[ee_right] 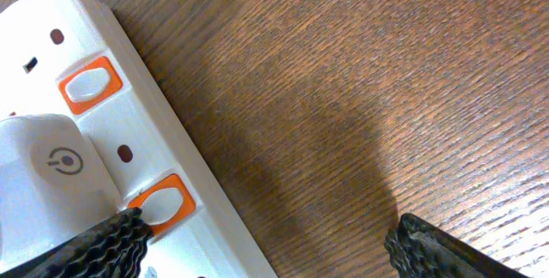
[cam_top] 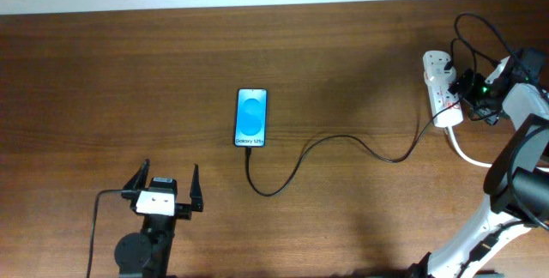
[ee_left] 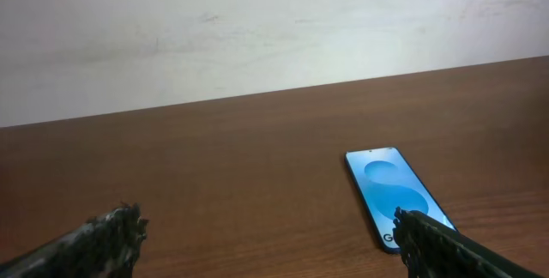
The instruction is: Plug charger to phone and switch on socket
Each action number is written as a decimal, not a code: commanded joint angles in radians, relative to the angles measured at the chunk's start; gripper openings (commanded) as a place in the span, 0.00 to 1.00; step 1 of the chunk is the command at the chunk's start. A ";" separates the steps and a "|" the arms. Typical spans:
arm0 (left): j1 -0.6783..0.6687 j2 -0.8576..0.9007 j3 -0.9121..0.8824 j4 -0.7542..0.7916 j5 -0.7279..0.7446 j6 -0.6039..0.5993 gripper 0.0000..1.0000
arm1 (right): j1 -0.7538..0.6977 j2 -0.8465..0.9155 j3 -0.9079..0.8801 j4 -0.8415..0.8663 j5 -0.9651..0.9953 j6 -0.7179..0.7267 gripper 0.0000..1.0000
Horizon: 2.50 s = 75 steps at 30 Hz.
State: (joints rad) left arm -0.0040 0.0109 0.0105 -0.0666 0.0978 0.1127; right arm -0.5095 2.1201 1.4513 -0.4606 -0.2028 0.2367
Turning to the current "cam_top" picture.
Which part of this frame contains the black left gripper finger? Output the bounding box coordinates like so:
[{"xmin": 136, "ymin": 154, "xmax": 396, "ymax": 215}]
[
  {"xmin": 190, "ymin": 164, "xmax": 204, "ymax": 212},
  {"xmin": 123, "ymin": 159, "xmax": 150, "ymax": 191}
]

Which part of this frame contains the blue smartphone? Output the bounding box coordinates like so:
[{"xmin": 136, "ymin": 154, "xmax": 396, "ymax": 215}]
[{"xmin": 234, "ymin": 88, "xmax": 268, "ymax": 148}]

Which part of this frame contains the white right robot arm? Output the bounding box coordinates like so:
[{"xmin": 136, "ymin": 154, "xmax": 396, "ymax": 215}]
[{"xmin": 406, "ymin": 82, "xmax": 548, "ymax": 277}]

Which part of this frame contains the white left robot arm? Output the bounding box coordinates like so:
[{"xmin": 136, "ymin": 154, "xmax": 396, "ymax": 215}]
[{"xmin": 114, "ymin": 160, "xmax": 204, "ymax": 278}]

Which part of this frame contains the white USB charger adapter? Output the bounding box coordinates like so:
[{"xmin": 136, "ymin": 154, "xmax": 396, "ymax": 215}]
[{"xmin": 422, "ymin": 51, "xmax": 456, "ymax": 86}]

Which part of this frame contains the white power strip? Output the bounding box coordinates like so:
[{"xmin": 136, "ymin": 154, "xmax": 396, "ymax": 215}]
[{"xmin": 422, "ymin": 50, "xmax": 465, "ymax": 128}]

